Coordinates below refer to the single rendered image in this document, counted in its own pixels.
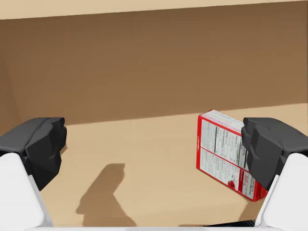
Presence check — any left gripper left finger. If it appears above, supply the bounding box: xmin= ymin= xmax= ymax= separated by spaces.
xmin=0 ymin=117 xmax=68 ymax=228

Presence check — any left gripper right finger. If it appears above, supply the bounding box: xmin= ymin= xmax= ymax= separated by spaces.
xmin=241 ymin=117 xmax=308 ymax=228

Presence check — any pale wooden shelf unit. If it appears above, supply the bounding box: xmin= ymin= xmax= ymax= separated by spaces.
xmin=0 ymin=0 xmax=308 ymax=228

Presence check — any red and white carton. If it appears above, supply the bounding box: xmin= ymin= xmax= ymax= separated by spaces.
xmin=195 ymin=109 xmax=269 ymax=203

